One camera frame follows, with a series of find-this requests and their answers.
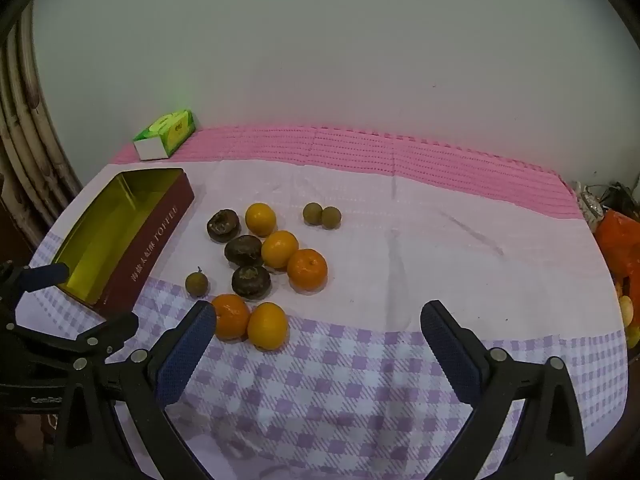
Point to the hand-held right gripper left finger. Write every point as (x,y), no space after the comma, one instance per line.
(185,355)

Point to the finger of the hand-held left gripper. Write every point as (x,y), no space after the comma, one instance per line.
(107,331)
(45,276)

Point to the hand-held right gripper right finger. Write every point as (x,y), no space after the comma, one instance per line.
(452,355)

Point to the deep orange mandarin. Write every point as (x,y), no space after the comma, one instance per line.
(232,316)
(307,270)

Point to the brown longan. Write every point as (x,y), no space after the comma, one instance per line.
(197,284)
(312,213)
(331,217)

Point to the maroon tin box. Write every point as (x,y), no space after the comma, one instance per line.
(145,260)

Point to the yellow orange mandarin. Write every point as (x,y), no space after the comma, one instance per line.
(260,219)
(280,249)
(267,326)

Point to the dark brown mangosteen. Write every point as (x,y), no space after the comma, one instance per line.
(243,251)
(251,283)
(222,225)

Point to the pink and purple checked tablecloth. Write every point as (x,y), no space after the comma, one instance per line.
(400,260)

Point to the pale yellow fruit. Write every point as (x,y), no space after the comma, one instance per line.
(625,308)

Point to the green tissue box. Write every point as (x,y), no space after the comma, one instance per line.
(172,132)

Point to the crumpled shiny wrapper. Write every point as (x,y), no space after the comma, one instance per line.
(587,204)

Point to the orange plastic bag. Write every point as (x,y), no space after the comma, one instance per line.
(620,240)

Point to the bamboo pole frame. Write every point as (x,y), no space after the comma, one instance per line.
(30,160)

